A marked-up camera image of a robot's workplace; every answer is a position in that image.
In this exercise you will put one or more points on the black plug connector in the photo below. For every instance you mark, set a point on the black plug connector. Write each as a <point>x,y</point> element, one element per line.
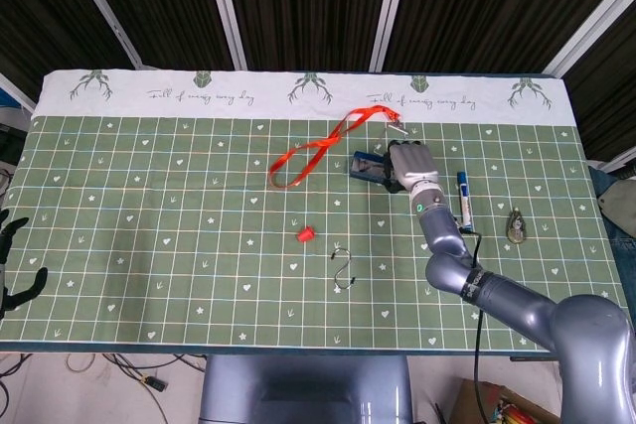
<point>154,384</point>

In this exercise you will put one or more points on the white partition post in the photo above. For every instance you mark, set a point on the white partition post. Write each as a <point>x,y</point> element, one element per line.
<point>99,2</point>
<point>390,12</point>
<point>226,12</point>
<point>591,32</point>

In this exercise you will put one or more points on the grey blue robot torso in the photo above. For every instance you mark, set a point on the grey blue robot torso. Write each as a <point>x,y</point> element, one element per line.
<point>308,389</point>

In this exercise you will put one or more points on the blue white marker pen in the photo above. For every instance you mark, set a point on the blue white marker pen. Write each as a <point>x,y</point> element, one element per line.
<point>464,200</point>

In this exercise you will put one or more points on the small red plastic cap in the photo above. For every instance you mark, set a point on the small red plastic cap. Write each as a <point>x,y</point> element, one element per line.
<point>305,235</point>

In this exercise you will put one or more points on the metal S hook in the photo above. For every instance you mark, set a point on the metal S hook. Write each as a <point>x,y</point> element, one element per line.
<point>350,259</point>

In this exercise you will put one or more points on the brown cardboard box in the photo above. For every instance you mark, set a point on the brown cardboard box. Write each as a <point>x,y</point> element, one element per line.
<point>467,401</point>

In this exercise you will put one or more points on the green grid tablecloth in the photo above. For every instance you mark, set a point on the green grid tablecloth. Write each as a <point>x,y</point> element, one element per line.
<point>149,220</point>

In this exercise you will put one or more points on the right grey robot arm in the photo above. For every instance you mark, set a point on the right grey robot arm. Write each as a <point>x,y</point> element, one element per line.
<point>447,240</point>

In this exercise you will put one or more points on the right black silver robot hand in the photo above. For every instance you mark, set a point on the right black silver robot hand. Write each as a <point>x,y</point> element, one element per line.
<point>412,166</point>

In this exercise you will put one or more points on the blue denim cloth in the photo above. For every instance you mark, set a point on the blue denim cloth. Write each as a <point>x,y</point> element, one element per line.
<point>623,265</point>

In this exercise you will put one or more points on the clear badge holder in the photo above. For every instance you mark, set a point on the clear badge holder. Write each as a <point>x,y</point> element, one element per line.
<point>382,141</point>

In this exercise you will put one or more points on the blue grey folding glasses case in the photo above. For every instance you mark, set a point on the blue grey folding glasses case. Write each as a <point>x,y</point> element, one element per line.
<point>365,171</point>

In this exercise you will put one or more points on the black equipment box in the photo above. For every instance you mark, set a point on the black equipment box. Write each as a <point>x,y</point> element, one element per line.
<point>10,143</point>

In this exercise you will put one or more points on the olive fabric bag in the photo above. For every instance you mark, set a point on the olive fabric bag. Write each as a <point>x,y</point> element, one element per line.
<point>621,210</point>

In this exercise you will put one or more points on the small bronze figurine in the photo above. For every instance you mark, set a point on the small bronze figurine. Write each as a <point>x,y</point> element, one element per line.
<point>517,228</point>

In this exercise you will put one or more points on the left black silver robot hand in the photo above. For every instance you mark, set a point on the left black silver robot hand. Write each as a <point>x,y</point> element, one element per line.
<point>4,250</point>

